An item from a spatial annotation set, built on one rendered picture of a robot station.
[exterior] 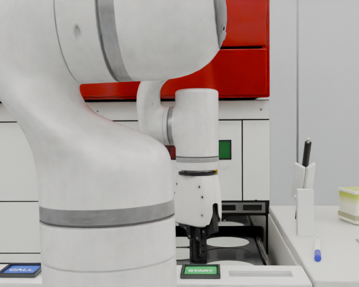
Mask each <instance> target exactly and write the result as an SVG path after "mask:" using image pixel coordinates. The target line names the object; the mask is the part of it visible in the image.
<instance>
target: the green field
mask: <svg viewBox="0 0 359 287"><path fill-rule="evenodd" d="M219 158H230V141H226V142H219Z"/></svg>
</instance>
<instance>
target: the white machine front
mask: <svg viewBox="0 0 359 287"><path fill-rule="evenodd" d="M85 102H86V103H87V105H88V106H89V107H90V108H91V109H92V110H93V111H94V112H96V113H97V114H99V115H101V116H102V117H105V118H107V119H109V120H111V121H114V122H117V123H119V124H122V125H125V126H128V127H130V128H133V129H136V130H138V131H140V130H139V125H138V117H137V101H85ZM269 118H270V116H269V100H218V121H219V142H226V141H230V158H219V169H218V179H219V185H220V190H221V203H265V213H222V215H265V216H266V254H267V256H268V214H269V206H270V121H269ZM0 263H41V256H40V229H39V202H38V184H37V178H36V169H35V162H34V157H33V154H32V151H31V148H30V145H29V143H28V141H27V138H26V136H25V134H24V132H23V131H22V129H21V127H20V126H19V124H18V123H17V122H16V120H15V118H14V117H13V116H12V114H11V113H10V112H9V111H8V110H7V108H6V107H5V106H4V105H3V104H2V103H1V102H0Z"/></svg>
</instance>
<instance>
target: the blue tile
mask: <svg viewBox="0 0 359 287"><path fill-rule="evenodd" d="M39 267H40V266H11V267H10V268H9V269H7V270H6V271H4V273H34V272H35V271H36V270H37V269H38V268H39Z"/></svg>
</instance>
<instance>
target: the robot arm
mask: <svg viewBox="0 0 359 287"><path fill-rule="evenodd" d="M226 24H227V7H226V0H0V101H1V102H2V104H3V105H4V106H5V107H6V108H7V110H8V111H9V112H10V113H11V114H12V116H13V117H14V118H15V120H16V122H17V123H18V124H19V126H20V127H21V129H22V131H23V132H24V134H25V136H26V138H27V141H28V143H29V145H30V148H31V151H32V154H33V157H34V162H35V169H36V178H37V184H38V202H39V229H40V256H41V270H42V287H177V263H176V222H177V223H178V224H179V226H181V227H182V228H184V229H185V231H186V232H187V238H188V239H189V245H190V260H194V261H199V260H204V259H206V258H207V239H209V236H210V234H211V233H217V232H219V228H218V224H220V222H221V218H222V203H221V190H220V185H219V179H218V175H217V172H216V171H214V170H216V169H219V121H218V91H217V90H215V89H210V88H187V89H180V90H177V91H176V93H175V105H174V106H163V105H162V104H161V98H160V92H161V88H162V86H163V84H164V83H165V82H166V81H167V80H169V79H174V78H178V77H183V76H186V75H189V74H191V73H194V72H196V71H198V70H200V69H201V68H203V67H204V66H206V65H207V64H209V63H210V62H211V61H212V59H213V58H214V57H215V55H216V54H217V53H218V51H219V50H220V48H221V45H222V43H223V41H224V40H225V37H226ZM129 81H140V82H141V83H140V85H139V87H138V91H137V117H138V125H139V130H140V131H138V130H136V129H133V128H130V127H128V126H125V125H122V124H119V123H117V122H114V121H111V120H109V119H107V118H105V117H102V116H101V115H99V114H97V113H96V112H94V111H93V110H92V109H91V108H90V107H89V106H88V105H87V103H86V102H85V101H84V99H83V97H82V95H81V93H80V85H81V84H92V83H116V82H129ZM164 145H174V146H175V147H176V169H177V170H181V171H179V172H178V173H177V174H176V178H175V182H174V179H173V168H172V162H171V158H170V154H169V152H168V150H167V148H166V147H165V146H164ZM202 229H203V230H202Z"/></svg>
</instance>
